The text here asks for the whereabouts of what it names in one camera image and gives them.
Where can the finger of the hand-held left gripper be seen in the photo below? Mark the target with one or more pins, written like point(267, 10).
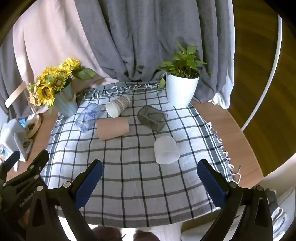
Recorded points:
point(11, 161)
point(38, 162)

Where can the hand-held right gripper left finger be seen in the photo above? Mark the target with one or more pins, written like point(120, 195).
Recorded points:
point(89, 184)

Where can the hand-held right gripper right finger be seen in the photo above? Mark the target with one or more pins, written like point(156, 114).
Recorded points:
point(212, 185)

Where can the frosted white cup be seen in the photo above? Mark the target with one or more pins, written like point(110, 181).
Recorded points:
point(165, 148)

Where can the tan cup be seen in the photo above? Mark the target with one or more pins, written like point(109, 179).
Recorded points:
point(113, 128)

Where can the clear blue printed cup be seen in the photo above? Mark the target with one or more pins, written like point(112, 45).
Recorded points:
point(89, 117)

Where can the patterned paper cup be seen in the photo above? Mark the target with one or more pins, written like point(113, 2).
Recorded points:
point(119, 104)

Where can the grey transparent cup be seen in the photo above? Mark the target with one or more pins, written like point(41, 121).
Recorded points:
point(151, 118)

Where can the white box device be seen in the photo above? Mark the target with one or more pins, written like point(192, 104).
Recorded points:
point(13, 136)

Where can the round wooden stand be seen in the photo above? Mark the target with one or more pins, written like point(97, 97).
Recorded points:
point(34, 126)

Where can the checked white grey tablecloth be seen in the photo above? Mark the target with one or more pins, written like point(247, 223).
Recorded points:
point(138, 185)

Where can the person's left leg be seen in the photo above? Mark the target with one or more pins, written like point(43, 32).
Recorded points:
point(106, 234)

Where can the person's leg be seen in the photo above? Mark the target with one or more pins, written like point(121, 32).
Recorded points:
point(106, 234)
point(146, 236)

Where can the ribbed blue vase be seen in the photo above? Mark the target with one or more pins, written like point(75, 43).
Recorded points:
point(68, 104)

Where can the light wooden slat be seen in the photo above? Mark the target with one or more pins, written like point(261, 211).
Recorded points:
point(15, 95)

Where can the grey cloth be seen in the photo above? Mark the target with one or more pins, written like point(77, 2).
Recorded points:
point(276, 213)

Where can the person's right leg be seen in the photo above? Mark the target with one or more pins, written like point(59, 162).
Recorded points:
point(146, 236)

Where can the sunflower bouquet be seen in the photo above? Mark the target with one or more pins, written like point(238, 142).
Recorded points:
point(54, 80)

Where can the white plant pot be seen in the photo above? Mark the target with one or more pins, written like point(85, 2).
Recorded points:
point(181, 90)

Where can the white curtain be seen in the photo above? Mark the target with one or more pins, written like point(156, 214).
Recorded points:
point(225, 69)

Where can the green leafy plant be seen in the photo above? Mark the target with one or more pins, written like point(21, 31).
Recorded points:
point(182, 62)

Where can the pink curtain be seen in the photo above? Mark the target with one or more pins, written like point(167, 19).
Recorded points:
point(57, 34)

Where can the white hoop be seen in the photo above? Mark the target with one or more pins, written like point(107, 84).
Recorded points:
point(276, 60)

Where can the grey curtain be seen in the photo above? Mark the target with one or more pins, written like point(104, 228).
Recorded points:
point(150, 34)

